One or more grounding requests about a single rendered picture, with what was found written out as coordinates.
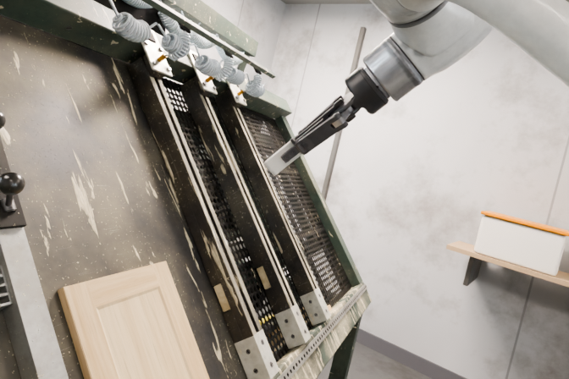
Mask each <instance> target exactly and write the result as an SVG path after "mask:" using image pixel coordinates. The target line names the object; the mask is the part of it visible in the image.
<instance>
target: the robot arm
mask: <svg viewBox="0 0 569 379"><path fill-rule="evenodd" d="M370 1H371V3H372V4H373V5H374V6H375V8H376V9H378V10H379V11H380V12H381V13H382V14H383V15H384V17H385V18H386V19H387V20H388V21H389V23H390V25H391V28H392V30H393V31H394V32H393V33H392V34H391V35H390V36H389V37H388V38H385V39H384V40H383V42H382V43H380V44H379V45H378V46H377V47H375V48H374V49H373V50H372V51H371V52H370V53H369V54H368V55H367V56H366V57H364V58H363V60H362V61H363V62H364V63H365V65H366V67H365V68H363V67H359V68H358V69H356V70H355V71H354V72H353V73H352V74H350V75H349V76H348V77H347V78H346V79H345V84H346V86H347V87H348V89H349V90H350V92H349V93H347V94H346V95H344V96H343V97H342V95H340V96H338V97H337V98H335V99H334V101H333V102H332V103H331V104H330V105H329V106H328V107H326V108H325V109H324V110H323V111H322V112H321V113H319V115H317V117H315V119H313V120H312V121H311V122H310V123H309V124H308V125H306V126H305V127H304V128H303V129H302V130H300V131H299V132H298V135H297V136H296V137H295V138H293V137H292V138H291V139H290V141H289V142H288V143H287V144H285V145H284V146H283V147H282V148H280V149H279V150H278V151H276V152H275V153H274V154H273V155H272V156H271V157H270V158H269V159H267V160H266V161H265V162H264V164H263V165H264V166H265V167H266V168H267V169H268V170H269V171H270V172H271V173H272V175H273V176H275V175H276V174H278V173H279V172H280V171H282V170H283V169H284V168H286V167H287V166H288V165H290V164H291V163H292V162H293V161H294V160H295V159H296V158H298V157H299V156H300V155H302V154H303V155H306V154H307V153H308V152H309V151H311V150H312V149H314V148H315V147H317V146H319V145H320V144H321V143H323V142H324V141H326V140H327V139H328V138H329V137H331V136H332V135H334V134H336V133H337V132H339V131H341V130H342V129H345V128H346V127H347V126H348V123H349V122H350V121H351V120H353V119H354V118H355V117H356V115H355V114H356V113H357V112H358V111H360V109H361V108H362V107H363V108H365V110H366V111H367V112H368V113H370V114H375V113H376V112H377V111H378V110H380V109H381V108H382V107H384V106H385V105H386V104H388V101H389V99H388V98H390V97H391V98H392V99H393V100H394V101H396V102H397V101H399V100H400V99H401V98H402V97H403V96H405V95H407V93H409V92H410V91H412V90H413V89H414V88H416V87H417V86H418V85H420V84H422V82H423V81H424V80H426V79H428V78H429V77H431V76H433V75H435V74H438V73H440V72H443V71H444V70H446V69H448V68H449V67H450V66H452V65H453V64H455V63H456V62H458V61H459V60H461V59H462V58H464V57H465V56H466V55H467V54H468V53H469V52H470V51H471V50H472V49H474V48H475V47H476V46H477V45H478V44H479V43H481V42H482V41H483V40H484V39H485V38H486V37H487V36H488V35H489V33H490V32H491V31H492V30H493V29H496V30H497V31H499V33H501V35H503V36H504V37H506V38H507V39H508V40H509V41H511V42H512V43H513V44H515V45H516V46H517V47H519V48H520V49H521V50H522V51H524V52H525V53H526V54H527V55H528V56H529V57H531V58H532V59H533V60H535V61H536V62H537V63H539V64H540V65H541V66H542V67H544V68H545V69H547V70H548V71H549V72H550V73H552V74H553V75H554V76H555V77H556V78H557V79H558V80H560V81H561V82H562V83H564V84H565V85H567V86H568V87H569V2H568V1H566V0H370Z"/></svg>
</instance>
